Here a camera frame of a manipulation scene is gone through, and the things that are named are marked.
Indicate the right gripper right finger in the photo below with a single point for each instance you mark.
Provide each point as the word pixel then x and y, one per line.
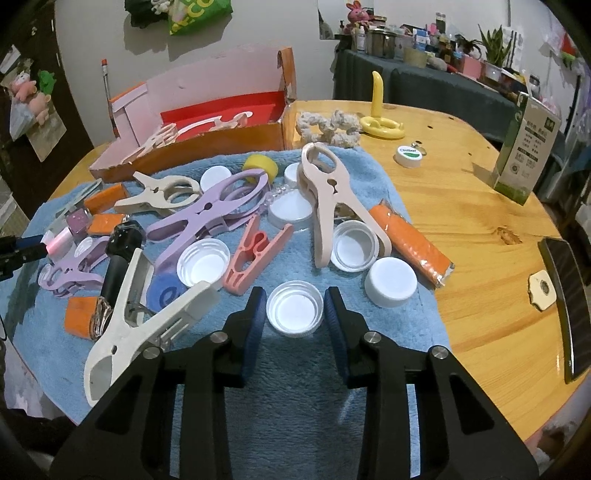
pixel 462 434

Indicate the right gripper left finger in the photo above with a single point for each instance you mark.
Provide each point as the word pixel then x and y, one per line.
pixel 128 433

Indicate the white jar lid front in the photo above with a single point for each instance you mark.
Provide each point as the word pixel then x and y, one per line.
pixel 295 309

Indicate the pink cylinder bottle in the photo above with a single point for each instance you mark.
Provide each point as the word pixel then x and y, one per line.
pixel 58 244

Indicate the small purple clamp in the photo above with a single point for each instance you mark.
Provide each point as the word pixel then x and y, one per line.
pixel 73 272

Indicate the purple nail polish bottle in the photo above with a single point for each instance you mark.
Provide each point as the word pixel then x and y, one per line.
pixel 78 223

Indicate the white clamp front left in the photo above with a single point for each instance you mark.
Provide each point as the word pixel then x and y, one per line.
pixel 132 328

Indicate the blue fleece towel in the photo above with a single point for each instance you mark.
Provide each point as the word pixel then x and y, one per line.
pixel 294 419

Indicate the orange packet middle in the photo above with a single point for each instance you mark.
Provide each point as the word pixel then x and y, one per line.
pixel 103 224

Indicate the orange wrapped packet front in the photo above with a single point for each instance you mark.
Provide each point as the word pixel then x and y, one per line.
pixel 87 317

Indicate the orange packet back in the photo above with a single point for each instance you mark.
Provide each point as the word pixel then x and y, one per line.
pixel 105 199

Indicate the black shower head brush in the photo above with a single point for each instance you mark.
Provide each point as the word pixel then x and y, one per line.
pixel 122 243

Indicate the blue round tape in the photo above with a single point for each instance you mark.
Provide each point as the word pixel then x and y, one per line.
pixel 163 290

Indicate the cream clamp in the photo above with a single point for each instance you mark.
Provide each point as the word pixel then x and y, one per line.
pixel 163 196

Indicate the beige wooden tag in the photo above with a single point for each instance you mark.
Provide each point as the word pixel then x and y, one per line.
pixel 541 291

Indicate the white lid near purple clamp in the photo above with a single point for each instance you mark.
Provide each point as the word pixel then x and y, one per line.
pixel 205 260

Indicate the pink plush toys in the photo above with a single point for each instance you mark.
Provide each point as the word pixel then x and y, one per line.
pixel 25 93

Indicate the orange wrapped roll right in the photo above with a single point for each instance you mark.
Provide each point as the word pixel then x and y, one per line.
pixel 413 246

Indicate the white cap closed right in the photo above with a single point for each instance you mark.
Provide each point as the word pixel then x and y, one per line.
pixel 390 282

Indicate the salmon clothes peg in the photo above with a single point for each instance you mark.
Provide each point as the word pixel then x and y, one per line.
pixel 254 253

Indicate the broom stick orange tip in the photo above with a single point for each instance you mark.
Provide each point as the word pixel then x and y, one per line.
pixel 104 68

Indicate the white cap back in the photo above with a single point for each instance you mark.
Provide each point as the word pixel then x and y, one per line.
pixel 212 176

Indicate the white lid under pink clamp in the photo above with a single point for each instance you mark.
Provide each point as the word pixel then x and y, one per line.
pixel 355 247

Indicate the large purple clamp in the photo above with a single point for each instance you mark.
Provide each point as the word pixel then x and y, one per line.
pixel 223 208

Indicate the clear round lid container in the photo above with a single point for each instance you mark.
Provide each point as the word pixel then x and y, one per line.
pixel 290 208

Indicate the cardboard box red bottom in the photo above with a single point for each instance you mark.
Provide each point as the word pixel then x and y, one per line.
pixel 238 101

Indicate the black bag with plush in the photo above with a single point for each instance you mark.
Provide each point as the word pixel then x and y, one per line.
pixel 146 12

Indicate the large pink-beige clamp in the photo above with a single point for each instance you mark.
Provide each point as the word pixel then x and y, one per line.
pixel 325 182

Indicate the green shopping bag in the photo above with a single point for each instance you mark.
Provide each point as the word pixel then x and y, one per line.
pixel 187 16

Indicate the green white carton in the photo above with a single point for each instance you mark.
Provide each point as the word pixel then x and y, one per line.
pixel 527 146

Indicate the dark covered side table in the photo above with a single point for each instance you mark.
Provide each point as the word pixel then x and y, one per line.
pixel 485 110

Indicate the potted green plant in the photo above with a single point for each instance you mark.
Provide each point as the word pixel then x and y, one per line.
pixel 496 50

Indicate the pink bunny plush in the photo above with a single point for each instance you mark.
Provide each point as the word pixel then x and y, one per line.
pixel 358 15

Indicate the white rope knot toy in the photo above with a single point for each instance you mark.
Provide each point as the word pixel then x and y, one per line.
pixel 341 130

